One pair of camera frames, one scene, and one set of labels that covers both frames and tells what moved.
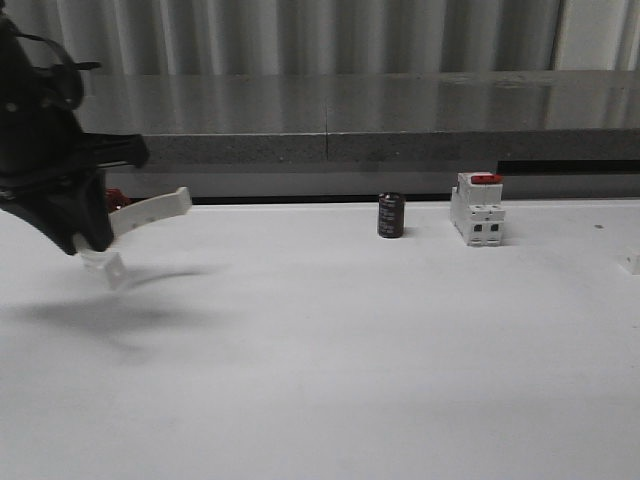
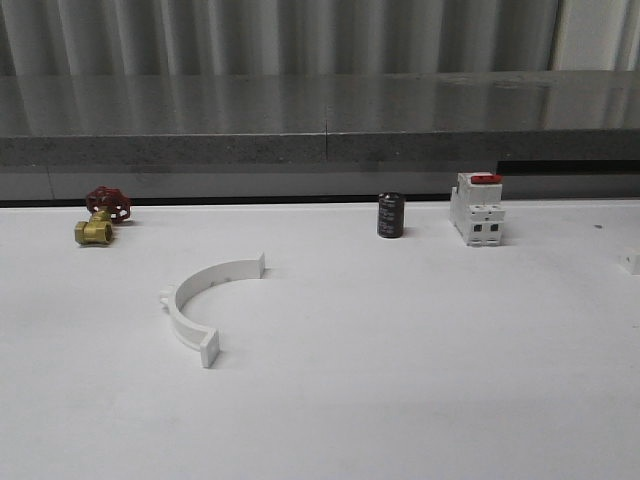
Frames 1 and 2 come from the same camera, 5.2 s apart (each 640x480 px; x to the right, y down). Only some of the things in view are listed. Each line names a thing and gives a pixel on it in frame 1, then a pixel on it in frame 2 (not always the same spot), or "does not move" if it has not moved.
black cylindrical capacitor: [391, 208] does not move
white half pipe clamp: [109, 262] -> [207, 341]
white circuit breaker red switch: [476, 208] does not move
